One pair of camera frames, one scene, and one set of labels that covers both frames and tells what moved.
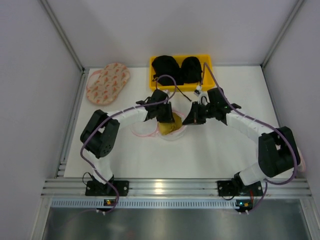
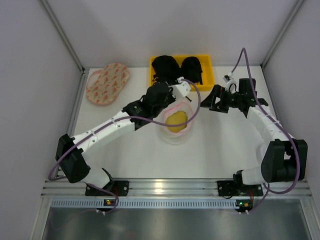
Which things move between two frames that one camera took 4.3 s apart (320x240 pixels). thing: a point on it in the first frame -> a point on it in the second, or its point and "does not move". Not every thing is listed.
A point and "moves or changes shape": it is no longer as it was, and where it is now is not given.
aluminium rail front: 176,187 does not move
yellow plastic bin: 205,84 does not move
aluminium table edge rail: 141,203 does not move
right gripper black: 197,113 -> 222,99
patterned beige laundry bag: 107,87 does not move
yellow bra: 167,128 moves or changes shape
